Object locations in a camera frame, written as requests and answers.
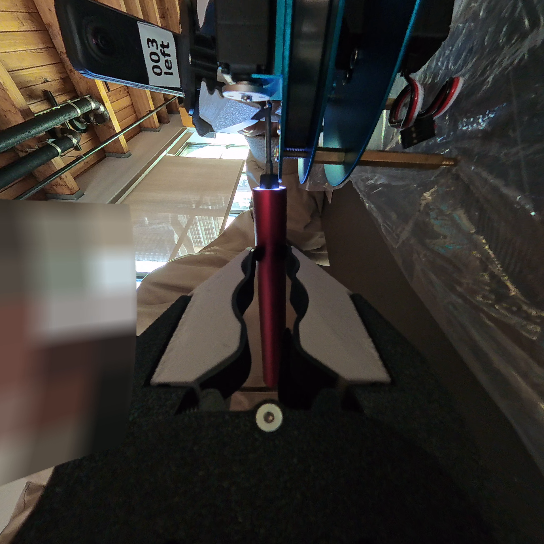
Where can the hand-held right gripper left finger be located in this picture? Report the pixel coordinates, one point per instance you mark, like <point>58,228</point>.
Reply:
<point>199,335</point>

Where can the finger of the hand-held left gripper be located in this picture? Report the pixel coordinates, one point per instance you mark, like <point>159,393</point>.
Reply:
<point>229,114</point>

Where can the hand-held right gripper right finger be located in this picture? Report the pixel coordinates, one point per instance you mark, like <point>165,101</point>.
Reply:
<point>340,335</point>

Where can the red electric screwdriver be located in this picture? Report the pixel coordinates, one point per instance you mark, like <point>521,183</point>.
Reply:
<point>270,276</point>

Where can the blue toy robot arm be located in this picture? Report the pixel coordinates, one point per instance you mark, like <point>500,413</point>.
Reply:
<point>306,63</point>

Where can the beige roller blind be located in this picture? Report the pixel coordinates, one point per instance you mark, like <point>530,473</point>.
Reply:
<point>187,182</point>

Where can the window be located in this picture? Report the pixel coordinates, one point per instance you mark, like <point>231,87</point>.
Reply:
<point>204,229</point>

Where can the thick black ceiling pipe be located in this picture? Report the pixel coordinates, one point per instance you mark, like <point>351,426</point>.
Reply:
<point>42,121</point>

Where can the thin black conduit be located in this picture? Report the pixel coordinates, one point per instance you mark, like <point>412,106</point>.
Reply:
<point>97,148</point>

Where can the short black ceiling pipe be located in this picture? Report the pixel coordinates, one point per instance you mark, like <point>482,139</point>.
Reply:
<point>34,159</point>

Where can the clear plastic sheet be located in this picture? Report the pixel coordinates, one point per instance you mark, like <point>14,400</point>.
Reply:
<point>467,255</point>

